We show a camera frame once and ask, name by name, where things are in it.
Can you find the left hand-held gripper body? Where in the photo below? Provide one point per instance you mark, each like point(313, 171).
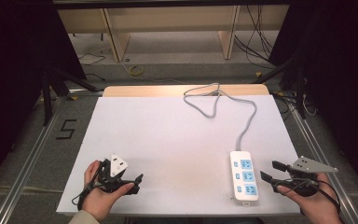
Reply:
point(117, 165)

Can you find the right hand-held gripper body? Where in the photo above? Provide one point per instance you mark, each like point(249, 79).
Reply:
point(310, 166)

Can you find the white power strip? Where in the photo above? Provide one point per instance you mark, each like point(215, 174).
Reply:
point(239, 186)

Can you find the person's left hand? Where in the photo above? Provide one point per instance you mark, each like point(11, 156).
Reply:
point(98, 200)

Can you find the person's right hand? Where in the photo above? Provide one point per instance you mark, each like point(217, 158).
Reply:
point(318, 207)

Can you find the white table mat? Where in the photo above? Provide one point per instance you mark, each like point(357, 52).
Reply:
point(167, 149)

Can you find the person's beige left sleeve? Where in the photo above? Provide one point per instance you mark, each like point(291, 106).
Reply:
point(82, 218)

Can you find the black metal stand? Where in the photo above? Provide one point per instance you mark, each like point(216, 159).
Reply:
point(48, 96)
point(300, 87)

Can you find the black curtain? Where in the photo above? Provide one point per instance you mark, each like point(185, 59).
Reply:
point(338, 71)
point(15, 77)

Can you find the aluminium floor rail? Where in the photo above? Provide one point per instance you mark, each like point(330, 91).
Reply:
point(28, 161)
point(326, 155)

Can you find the wooden shelf frame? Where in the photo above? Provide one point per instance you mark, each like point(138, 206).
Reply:
point(115, 37)

